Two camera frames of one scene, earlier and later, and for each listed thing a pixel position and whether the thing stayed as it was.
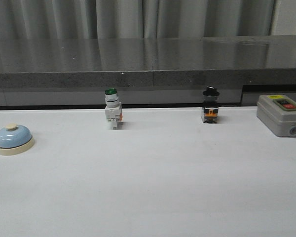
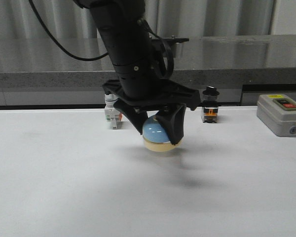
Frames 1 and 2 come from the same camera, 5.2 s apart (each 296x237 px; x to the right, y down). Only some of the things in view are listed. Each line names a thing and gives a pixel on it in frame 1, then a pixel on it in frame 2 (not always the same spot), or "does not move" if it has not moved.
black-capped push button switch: (210, 112) does not move
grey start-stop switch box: (284, 117) does not move
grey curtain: (33, 19) does not move
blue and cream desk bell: (14, 139) → (155, 138)
